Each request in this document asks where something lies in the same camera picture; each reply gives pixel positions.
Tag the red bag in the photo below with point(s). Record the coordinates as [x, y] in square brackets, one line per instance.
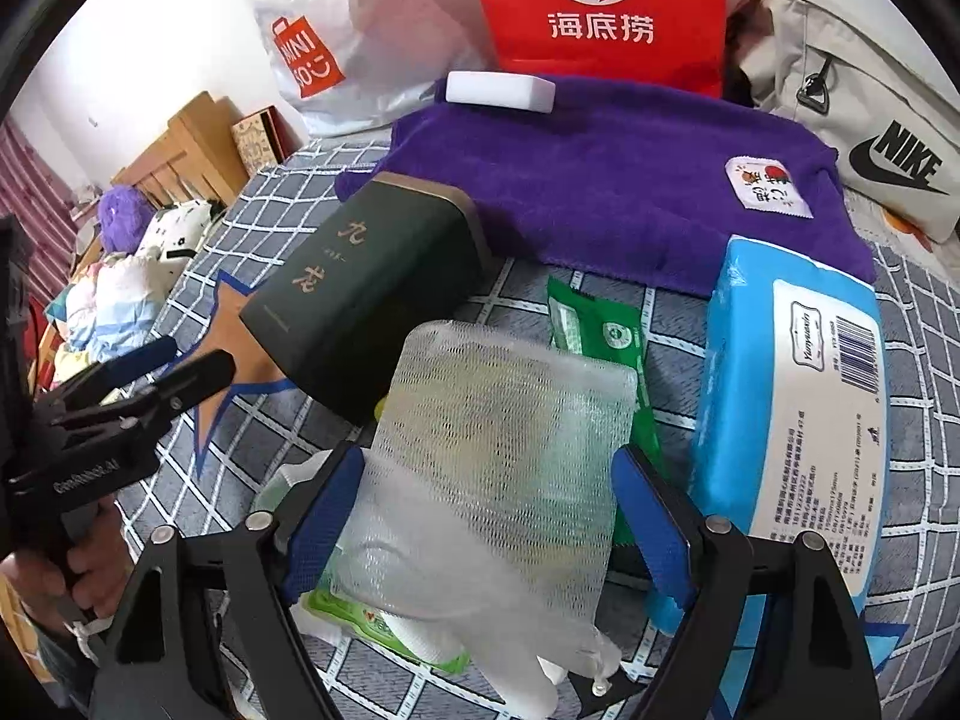
[600, 7]

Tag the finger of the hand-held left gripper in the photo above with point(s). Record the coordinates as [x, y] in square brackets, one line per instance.
[142, 358]
[196, 381]

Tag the wooden headboard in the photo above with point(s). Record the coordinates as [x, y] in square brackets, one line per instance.
[187, 154]

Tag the white lace cloth orange print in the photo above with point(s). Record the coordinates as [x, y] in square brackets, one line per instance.
[904, 229]

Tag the purple towel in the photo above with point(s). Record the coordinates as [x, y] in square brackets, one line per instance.
[600, 187]

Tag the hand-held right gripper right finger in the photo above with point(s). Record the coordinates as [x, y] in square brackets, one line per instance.
[654, 532]

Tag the grey checked bed sheet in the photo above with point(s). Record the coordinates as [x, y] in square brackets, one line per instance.
[247, 480]

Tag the person's left hand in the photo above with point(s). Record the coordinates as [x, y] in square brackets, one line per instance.
[105, 562]

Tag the white rectangular block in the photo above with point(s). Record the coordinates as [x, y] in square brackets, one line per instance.
[499, 90]

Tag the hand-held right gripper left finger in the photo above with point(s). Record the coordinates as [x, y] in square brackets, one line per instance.
[324, 521]

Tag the white plush toy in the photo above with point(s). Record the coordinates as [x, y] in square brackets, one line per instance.
[176, 231]

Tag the white foam mesh sleeve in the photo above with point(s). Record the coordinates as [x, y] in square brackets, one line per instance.
[487, 465]

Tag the dark green box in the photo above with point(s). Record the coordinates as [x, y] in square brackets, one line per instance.
[375, 292]

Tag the striped curtain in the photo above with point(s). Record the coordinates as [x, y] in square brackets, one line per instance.
[26, 187]

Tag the blue tissue pack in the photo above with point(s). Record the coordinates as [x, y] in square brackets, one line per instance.
[787, 405]

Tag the green sachet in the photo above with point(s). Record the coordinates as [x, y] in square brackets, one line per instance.
[600, 337]

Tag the pile of clothes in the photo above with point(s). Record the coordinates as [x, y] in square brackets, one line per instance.
[105, 307]

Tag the beige bag with black logo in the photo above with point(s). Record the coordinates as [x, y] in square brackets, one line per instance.
[862, 112]

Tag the light green tissue pack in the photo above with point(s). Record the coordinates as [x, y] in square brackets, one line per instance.
[375, 615]

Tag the white plastic bag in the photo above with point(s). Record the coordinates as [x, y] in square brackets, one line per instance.
[337, 37]

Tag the small patterned box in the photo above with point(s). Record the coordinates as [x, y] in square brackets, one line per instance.
[259, 139]

